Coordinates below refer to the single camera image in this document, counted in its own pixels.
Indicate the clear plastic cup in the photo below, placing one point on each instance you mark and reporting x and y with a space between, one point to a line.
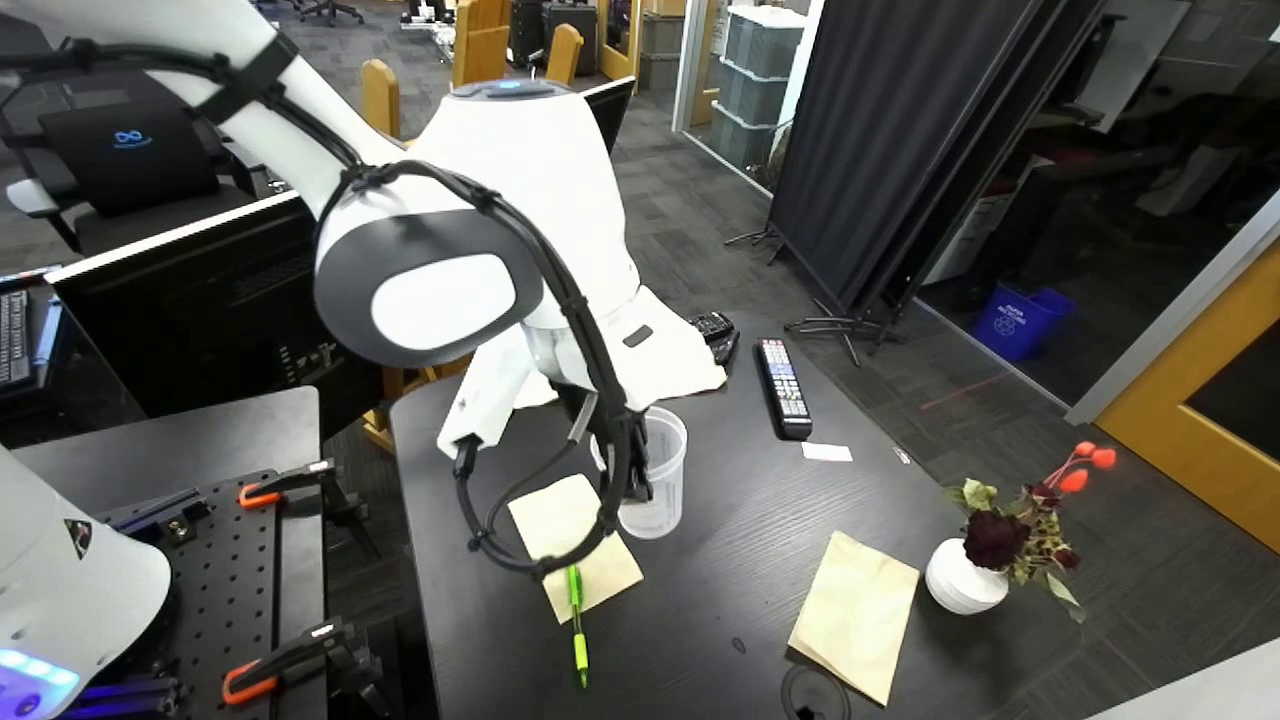
667 456

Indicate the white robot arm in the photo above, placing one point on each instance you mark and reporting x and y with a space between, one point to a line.
492 237

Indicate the small black remote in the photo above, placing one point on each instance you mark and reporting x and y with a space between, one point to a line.
716 332

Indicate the long black remote control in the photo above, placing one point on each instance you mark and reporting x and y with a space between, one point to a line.
780 386

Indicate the beige napkin with pen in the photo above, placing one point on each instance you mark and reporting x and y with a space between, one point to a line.
557 516

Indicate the small white eraser block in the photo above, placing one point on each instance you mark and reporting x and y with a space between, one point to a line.
825 454

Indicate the green pen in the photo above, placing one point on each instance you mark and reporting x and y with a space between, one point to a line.
583 659

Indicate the beige napkin near vase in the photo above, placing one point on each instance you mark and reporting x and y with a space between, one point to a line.
853 619

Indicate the stacked grey storage bins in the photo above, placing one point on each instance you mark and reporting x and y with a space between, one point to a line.
749 80

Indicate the black curtain divider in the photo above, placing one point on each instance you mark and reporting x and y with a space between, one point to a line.
891 101

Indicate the wooden chair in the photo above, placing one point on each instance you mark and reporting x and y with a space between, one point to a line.
383 99

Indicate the blue plastic bin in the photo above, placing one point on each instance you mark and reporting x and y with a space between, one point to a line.
1016 320

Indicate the white vase with flowers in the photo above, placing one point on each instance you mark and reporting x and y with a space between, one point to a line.
1014 541

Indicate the orange black clamp rear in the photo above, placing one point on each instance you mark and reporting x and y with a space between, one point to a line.
292 489

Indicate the orange black clamp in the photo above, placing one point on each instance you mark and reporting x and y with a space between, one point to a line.
292 489
331 645

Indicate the black computer monitor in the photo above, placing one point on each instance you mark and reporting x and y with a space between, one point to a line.
218 309

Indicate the orange black clamp front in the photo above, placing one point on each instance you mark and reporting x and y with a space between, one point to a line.
331 645

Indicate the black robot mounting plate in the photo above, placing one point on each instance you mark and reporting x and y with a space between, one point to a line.
241 585

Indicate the wooden door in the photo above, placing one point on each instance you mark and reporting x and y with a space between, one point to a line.
1166 410

